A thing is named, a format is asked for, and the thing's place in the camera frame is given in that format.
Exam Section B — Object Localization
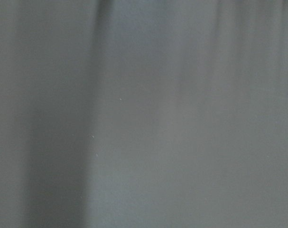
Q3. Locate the grey laptop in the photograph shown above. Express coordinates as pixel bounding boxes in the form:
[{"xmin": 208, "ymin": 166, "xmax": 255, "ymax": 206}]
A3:
[{"xmin": 0, "ymin": 0, "xmax": 288, "ymax": 228}]

